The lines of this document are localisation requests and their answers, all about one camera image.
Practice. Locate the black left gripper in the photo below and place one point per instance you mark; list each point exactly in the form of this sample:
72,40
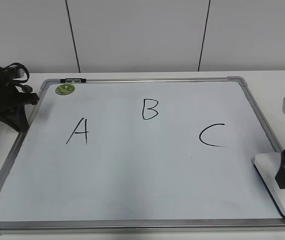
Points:
13,96

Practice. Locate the white board eraser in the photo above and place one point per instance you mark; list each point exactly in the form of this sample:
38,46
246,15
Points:
267,165

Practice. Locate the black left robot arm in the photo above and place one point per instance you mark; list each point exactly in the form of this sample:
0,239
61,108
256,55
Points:
17,71

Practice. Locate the green round magnet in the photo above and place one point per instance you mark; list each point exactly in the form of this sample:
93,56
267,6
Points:
65,89

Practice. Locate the black grey marker clip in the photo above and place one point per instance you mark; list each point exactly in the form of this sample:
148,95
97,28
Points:
73,80

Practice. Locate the white board with grey frame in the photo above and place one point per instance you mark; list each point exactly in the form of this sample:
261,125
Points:
122,155

